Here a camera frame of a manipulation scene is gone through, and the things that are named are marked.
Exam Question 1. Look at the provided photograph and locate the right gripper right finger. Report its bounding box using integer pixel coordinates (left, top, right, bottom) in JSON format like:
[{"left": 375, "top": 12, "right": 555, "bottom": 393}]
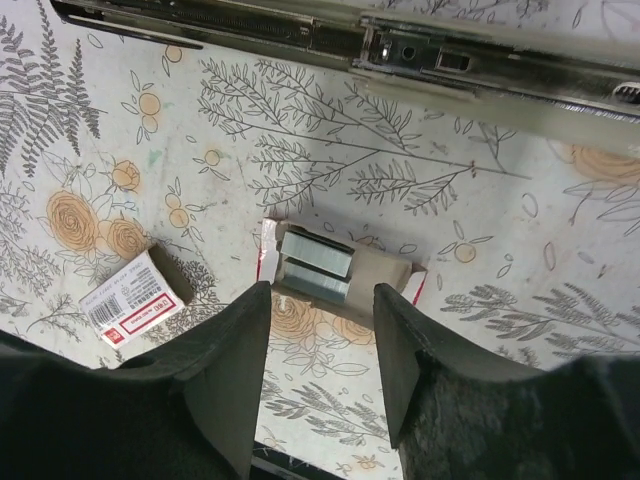
[{"left": 373, "top": 284, "right": 639, "bottom": 479}]

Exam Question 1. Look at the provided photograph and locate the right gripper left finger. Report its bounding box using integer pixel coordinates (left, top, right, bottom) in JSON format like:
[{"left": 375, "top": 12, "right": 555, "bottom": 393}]
[{"left": 1, "top": 282, "right": 271, "bottom": 479}]

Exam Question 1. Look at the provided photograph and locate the red white staple box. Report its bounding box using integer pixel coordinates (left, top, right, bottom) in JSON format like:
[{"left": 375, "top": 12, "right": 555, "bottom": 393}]
[{"left": 79, "top": 245, "right": 195, "bottom": 350}]

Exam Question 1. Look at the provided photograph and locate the cardboard staple tray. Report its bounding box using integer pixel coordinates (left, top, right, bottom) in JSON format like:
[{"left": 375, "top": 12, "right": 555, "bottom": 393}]
[{"left": 257, "top": 218, "right": 427, "bottom": 329}]

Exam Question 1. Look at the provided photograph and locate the silver staple strip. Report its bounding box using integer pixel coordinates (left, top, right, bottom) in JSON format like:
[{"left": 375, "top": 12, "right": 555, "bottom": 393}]
[
  {"left": 280, "top": 228, "right": 354, "bottom": 277},
  {"left": 280, "top": 261, "right": 350, "bottom": 304}
]

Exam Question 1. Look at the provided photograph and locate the silver stapler magazine rail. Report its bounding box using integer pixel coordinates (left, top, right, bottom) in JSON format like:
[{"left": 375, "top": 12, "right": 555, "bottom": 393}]
[{"left": 53, "top": 1, "right": 639, "bottom": 156}]

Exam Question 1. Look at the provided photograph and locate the floral patterned table mat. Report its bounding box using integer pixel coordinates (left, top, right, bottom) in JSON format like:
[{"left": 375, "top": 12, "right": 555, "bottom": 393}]
[{"left": 1, "top": 1, "right": 639, "bottom": 479}]

